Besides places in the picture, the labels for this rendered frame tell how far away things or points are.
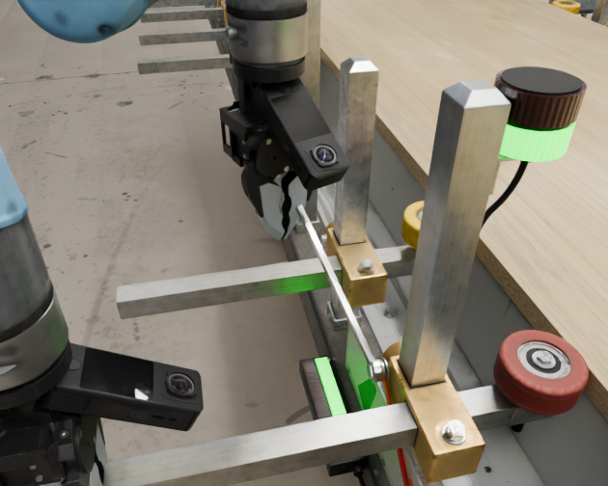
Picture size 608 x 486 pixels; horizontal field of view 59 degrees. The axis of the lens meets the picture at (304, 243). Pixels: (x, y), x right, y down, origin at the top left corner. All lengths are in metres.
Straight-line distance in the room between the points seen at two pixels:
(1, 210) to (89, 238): 2.04
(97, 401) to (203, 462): 0.14
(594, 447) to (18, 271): 0.61
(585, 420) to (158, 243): 1.81
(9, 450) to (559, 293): 0.54
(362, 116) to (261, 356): 1.20
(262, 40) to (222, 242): 1.73
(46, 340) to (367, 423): 0.30
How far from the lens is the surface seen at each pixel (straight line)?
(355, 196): 0.69
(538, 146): 0.41
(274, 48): 0.51
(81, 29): 0.39
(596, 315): 0.64
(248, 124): 0.56
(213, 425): 1.59
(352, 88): 0.62
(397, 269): 0.73
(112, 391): 0.42
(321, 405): 0.74
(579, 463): 0.75
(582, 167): 0.93
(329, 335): 0.82
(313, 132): 0.51
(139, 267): 2.14
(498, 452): 0.84
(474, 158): 0.40
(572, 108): 0.41
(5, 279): 0.33
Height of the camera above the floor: 1.30
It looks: 37 degrees down
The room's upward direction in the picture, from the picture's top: straight up
